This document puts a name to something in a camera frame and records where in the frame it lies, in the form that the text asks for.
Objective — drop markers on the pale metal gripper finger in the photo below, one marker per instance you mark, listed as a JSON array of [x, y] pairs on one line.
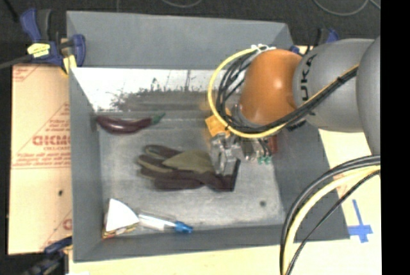
[[231, 160], [217, 155]]

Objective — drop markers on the orange block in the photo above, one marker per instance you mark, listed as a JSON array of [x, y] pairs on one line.
[[214, 126]]

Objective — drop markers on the dark purple and olive glove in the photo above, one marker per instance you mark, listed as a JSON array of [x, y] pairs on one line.
[[182, 171]]

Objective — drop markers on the white tube with blue cap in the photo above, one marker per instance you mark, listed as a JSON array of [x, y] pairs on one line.
[[160, 223]]

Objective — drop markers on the purple toy eggplant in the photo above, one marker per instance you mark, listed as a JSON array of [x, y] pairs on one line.
[[123, 124]]

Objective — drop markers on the white triangular toy sandwich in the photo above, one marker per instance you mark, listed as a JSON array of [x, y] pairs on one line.
[[118, 216]]

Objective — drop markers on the grey metal bin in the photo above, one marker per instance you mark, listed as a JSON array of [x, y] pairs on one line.
[[179, 43]]

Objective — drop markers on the brown cardboard board red print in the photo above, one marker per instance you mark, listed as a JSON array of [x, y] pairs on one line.
[[38, 126]]

